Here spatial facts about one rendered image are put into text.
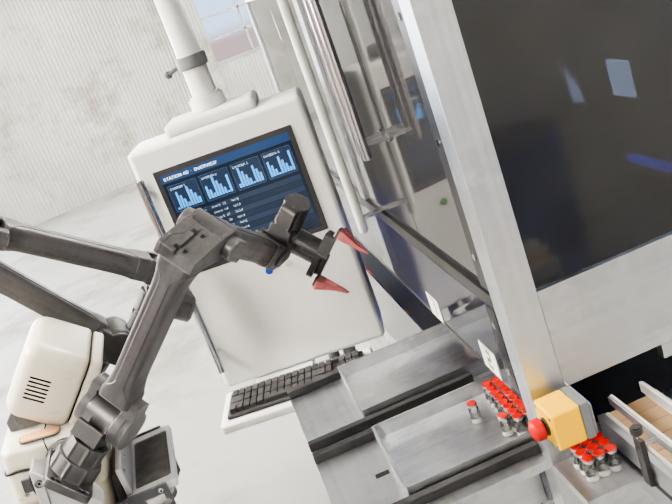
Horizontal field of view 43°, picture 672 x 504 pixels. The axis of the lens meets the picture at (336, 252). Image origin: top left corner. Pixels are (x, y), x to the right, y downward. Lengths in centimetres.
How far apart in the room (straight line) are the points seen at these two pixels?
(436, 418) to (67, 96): 1033
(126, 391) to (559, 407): 74
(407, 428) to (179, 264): 73
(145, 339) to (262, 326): 107
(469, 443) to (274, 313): 90
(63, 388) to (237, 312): 91
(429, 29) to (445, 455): 84
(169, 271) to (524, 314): 61
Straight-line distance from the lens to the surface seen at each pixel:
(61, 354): 167
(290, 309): 247
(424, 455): 178
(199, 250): 137
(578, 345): 159
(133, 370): 149
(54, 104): 1185
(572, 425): 153
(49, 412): 170
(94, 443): 157
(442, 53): 138
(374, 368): 218
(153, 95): 1215
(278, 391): 238
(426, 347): 219
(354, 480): 179
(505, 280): 148
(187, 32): 238
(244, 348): 253
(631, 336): 163
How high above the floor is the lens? 184
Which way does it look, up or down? 18 degrees down
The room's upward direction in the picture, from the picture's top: 20 degrees counter-clockwise
